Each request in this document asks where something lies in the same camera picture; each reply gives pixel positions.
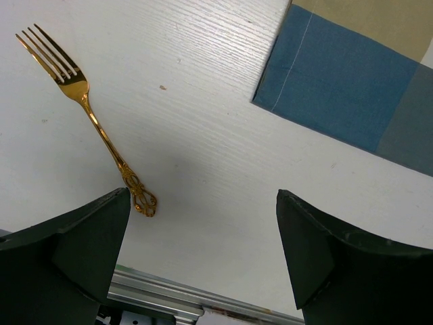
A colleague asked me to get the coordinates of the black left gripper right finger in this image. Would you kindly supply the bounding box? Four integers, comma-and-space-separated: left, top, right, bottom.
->
276, 190, 432, 324

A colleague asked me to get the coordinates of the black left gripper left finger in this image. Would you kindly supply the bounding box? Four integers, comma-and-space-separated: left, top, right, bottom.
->
1, 188, 131, 324

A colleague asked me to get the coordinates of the blue yellow striped cloth placemat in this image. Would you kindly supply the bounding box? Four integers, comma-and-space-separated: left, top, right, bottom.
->
252, 1, 432, 175

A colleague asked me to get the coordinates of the gold fork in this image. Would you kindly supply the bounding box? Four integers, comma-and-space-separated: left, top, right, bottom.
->
16, 24, 158, 217

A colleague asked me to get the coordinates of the aluminium table edge rail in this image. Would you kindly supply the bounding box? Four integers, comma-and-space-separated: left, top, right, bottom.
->
101, 266, 300, 324

